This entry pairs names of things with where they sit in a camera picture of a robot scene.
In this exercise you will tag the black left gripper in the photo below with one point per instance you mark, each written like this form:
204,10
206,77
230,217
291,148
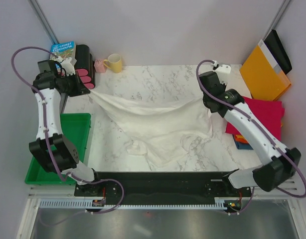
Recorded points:
80,89

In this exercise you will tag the white t shirt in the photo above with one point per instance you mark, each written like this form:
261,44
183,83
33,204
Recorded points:
161,132

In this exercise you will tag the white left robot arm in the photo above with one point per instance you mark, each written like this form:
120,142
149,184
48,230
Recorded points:
52,149

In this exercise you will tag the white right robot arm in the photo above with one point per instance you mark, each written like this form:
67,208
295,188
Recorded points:
277,160

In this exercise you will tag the black pink drawer organizer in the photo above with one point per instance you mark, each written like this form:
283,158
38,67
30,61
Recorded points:
84,65

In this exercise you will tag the small pink container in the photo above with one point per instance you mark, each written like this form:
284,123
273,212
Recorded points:
99,66

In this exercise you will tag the blue treehouse book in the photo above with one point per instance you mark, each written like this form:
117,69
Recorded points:
64,50

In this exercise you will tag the green plastic tray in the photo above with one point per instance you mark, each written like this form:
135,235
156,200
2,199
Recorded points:
76,128

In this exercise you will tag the yellow mug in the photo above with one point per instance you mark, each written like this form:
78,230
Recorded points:
114,63

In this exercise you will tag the orange folded t shirt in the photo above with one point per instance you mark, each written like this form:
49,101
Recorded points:
240,138

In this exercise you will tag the blue folded t shirt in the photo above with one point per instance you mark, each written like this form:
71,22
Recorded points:
242,146

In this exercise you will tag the red folded t shirt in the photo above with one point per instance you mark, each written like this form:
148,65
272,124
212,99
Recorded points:
269,113

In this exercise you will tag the black folder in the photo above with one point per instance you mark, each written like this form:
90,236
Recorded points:
275,46

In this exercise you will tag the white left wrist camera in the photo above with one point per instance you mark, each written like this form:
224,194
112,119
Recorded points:
68,65

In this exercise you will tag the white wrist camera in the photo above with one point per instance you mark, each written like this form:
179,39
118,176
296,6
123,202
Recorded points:
68,65
221,68

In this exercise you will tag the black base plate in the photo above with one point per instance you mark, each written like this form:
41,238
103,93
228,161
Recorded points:
161,184

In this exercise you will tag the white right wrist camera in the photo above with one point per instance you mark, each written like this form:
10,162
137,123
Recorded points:
221,68

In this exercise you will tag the white cable duct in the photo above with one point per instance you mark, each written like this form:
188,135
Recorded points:
128,202

